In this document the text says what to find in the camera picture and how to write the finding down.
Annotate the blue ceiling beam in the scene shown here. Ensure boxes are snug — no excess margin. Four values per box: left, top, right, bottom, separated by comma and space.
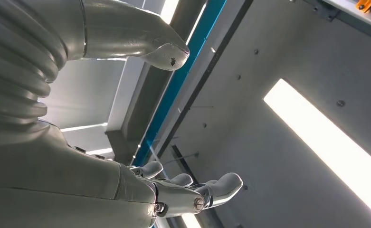
131, 0, 228, 167

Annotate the grey ceiling rail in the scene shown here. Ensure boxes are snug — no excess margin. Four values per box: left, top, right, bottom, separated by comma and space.
303, 0, 371, 45

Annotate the long ceiling light panel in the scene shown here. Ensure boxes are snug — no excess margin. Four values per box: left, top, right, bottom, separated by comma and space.
263, 78, 371, 225

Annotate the grey ceiling column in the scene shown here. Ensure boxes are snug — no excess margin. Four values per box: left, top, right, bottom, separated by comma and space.
105, 0, 206, 165

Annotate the orange clamp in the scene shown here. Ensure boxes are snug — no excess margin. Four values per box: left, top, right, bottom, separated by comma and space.
355, 0, 371, 13

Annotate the black ceiling track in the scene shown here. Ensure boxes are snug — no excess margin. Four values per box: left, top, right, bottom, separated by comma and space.
156, 0, 255, 160

